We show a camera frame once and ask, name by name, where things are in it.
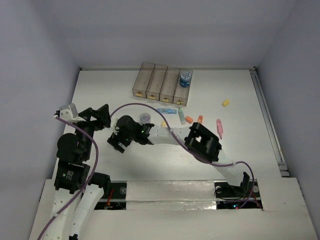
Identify orange marker cap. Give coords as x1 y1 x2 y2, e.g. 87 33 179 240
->
185 116 194 124

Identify silver foil front rail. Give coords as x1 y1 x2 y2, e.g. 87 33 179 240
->
125 180 217 211

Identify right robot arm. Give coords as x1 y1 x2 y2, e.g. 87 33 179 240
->
107 115 250 196

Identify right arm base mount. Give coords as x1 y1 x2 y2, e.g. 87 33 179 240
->
214 173 263 210

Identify blue round clip jar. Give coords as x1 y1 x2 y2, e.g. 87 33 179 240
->
179 70 193 88

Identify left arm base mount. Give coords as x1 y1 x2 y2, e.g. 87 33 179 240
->
89 172 127 210

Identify green highlighter marker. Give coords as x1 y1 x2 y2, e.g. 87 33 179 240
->
178 108 187 125

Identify orange correction tape pen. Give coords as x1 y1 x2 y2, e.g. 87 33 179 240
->
197 115 203 124

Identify pink highlighter marker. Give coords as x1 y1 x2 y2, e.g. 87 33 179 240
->
216 119 224 139

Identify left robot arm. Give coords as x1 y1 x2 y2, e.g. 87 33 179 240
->
38 103 111 240

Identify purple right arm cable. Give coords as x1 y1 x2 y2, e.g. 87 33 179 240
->
109 102 256 209

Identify blue correction tape pen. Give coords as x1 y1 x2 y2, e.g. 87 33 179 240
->
156 108 178 115

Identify clear jar purple clips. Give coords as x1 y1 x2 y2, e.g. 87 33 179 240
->
139 113 151 125

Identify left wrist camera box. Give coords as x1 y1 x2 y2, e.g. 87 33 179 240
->
59 103 79 122

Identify yellow marker cap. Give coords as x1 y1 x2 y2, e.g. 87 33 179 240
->
222 99 230 107

